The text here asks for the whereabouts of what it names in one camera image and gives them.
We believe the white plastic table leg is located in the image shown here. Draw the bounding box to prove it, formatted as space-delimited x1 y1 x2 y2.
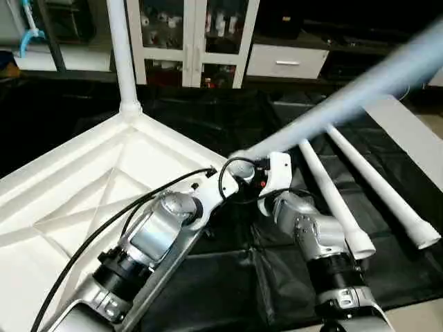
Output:
298 138 376 261
325 124 442 250
228 19 443 163
106 0 143 115

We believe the white plastic table top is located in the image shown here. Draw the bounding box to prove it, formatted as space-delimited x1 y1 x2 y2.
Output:
0 104 239 332

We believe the black work mat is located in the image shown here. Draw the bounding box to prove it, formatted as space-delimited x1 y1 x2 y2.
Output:
0 73 443 332

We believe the white drawer unit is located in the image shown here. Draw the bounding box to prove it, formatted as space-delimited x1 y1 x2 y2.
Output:
246 44 329 80

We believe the dark low media cabinet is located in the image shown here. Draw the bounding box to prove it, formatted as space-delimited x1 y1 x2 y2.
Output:
325 28 443 87

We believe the white glass door cabinet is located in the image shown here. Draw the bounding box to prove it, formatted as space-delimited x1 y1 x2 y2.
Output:
127 0 260 89

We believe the white flat board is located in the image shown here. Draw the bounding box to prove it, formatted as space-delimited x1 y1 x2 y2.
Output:
363 93 443 184

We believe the grey vertical metal pole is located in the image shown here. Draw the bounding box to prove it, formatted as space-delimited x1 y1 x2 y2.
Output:
38 0 66 73

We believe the brown cardboard box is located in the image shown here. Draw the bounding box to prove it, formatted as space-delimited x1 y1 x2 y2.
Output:
0 54 20 78

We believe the light blue plastic object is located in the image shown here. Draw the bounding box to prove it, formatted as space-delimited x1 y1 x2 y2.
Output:
17 0 46 59

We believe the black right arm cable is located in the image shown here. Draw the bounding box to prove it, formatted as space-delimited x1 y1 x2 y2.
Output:
218 156 312 205

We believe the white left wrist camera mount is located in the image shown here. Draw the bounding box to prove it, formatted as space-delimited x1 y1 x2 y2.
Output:
186 169 239 229

